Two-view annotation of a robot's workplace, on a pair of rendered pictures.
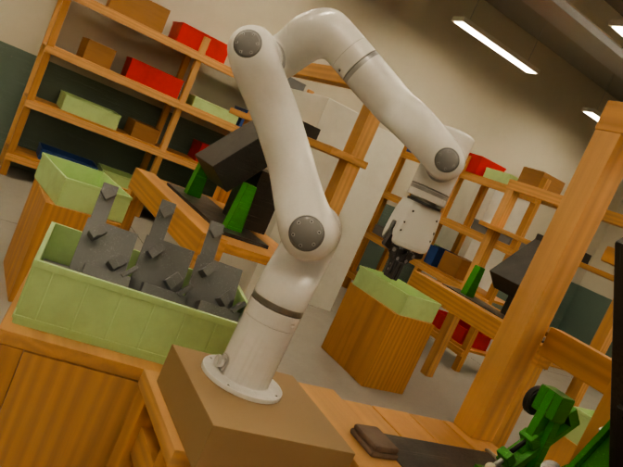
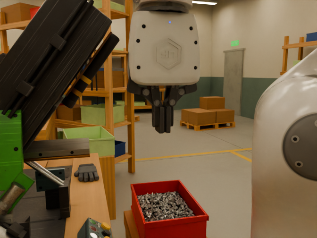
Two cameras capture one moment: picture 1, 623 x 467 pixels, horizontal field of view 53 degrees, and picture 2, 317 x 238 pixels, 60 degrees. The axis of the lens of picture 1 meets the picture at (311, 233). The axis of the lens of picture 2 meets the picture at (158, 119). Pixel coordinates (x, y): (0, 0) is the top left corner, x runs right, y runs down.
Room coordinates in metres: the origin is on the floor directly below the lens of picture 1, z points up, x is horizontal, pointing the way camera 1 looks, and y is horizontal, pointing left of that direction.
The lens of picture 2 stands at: (1.71, -0.09, 1.37)
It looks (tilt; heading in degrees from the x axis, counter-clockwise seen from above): 9 degrees down; 195
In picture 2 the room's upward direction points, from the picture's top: straight up
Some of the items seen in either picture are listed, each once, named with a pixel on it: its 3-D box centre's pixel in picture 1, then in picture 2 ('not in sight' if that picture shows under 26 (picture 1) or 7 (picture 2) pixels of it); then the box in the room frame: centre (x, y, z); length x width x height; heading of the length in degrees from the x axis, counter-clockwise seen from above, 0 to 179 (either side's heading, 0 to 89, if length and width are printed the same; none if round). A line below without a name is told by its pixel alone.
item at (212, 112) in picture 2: not in sight; (207, 112); (-5.47, -0.68, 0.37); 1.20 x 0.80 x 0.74; 131
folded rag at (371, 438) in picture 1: (375, 440); not in sight; (1.37, -0.32, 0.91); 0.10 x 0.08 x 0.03; 31
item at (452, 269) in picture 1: (440, 242); not in sight; (7.57, -1.48, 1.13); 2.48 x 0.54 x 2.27; 33
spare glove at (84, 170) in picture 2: not in sight; (85, 172); (0.62, -0.73, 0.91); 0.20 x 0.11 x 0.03; 33
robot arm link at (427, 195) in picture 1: (427, 195); (161, 0); (1.31, -0.19, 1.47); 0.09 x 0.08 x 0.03; 120
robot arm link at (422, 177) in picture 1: (443, 159); not in sight; (1.31, -0.19, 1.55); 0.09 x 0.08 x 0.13; 175
